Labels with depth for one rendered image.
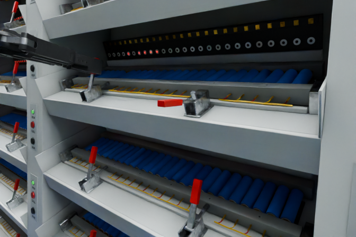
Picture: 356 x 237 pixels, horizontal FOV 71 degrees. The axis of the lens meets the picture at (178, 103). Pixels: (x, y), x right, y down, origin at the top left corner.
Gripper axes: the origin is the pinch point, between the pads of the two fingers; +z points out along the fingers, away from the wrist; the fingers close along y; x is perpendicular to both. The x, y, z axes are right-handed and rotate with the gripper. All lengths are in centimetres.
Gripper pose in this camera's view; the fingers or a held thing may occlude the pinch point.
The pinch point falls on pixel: (83, 63)
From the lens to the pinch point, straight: 54.0
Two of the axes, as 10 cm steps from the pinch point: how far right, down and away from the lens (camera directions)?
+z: 6.1, 1.1, 7.9
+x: 1.3, -9.9, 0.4
